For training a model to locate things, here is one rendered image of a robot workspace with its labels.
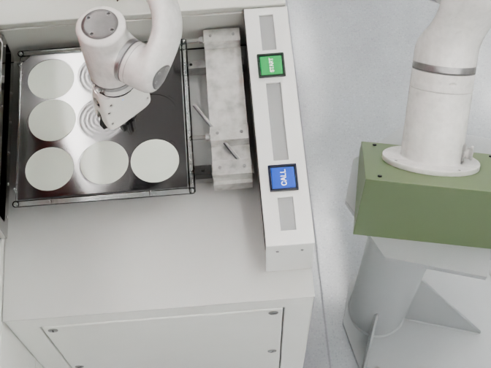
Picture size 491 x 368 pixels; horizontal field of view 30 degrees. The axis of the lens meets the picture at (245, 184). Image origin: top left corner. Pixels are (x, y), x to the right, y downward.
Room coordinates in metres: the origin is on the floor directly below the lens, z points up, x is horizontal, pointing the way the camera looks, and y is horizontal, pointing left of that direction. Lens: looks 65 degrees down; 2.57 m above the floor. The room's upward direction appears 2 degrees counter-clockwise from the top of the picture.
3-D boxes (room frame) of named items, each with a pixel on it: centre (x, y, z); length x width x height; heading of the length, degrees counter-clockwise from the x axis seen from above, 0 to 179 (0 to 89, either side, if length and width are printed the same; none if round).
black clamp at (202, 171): (0.83, 0.09, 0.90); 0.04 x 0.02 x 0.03; 92
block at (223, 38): (1.15, 0.04, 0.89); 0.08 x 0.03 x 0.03; 92
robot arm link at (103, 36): (0.89, 0.22, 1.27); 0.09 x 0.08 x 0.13; 56
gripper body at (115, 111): (0.89, 0.23, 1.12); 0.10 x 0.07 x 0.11; 129
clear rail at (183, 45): (0.97, 0.12, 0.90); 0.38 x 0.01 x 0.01; 2
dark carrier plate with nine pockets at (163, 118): (0.96, 0.30, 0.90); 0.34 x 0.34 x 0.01; 2
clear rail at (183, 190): (0.78, 0.29, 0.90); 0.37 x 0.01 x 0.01; 92
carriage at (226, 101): (0.99, 0.03, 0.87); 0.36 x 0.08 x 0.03; 2
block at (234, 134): (0.91, 0.03, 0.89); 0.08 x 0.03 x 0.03; 92
